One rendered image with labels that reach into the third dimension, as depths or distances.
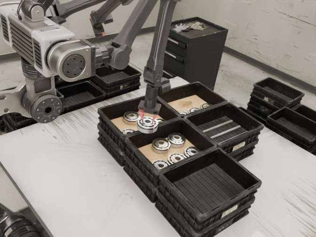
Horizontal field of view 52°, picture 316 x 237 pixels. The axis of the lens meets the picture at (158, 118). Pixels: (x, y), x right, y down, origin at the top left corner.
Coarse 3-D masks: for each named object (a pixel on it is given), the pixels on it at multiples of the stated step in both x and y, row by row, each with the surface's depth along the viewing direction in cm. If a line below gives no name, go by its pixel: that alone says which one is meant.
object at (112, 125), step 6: (144, 96) 204; (120, 102) 196; (126, 102) 197; (162, 102) 201; (102, 108) 188; (168, 108) 196; (102, 114) 183; (108, 120) 179; (168, 120) 186; (114, 126) 175; (120, 132) 171; (132, 132) 173
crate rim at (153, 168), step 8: (176, 120) 187; (184, 120) 187; (192, 128) 183; (128, 136) 169; (128, 144) 166; (136, 152) 161; (200, 152) 165; (144, 160) 157; (184, 160) 159; (152, 168) 153
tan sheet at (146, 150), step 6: (150, 144) 182; (186, 144) 186; (192, 144) 186; (144, 150) 177; (150, 150) 178; (174, 150) 180; (180, 150) 180; (150, 156) 174; (156, 156) 174; (162, 156) 175
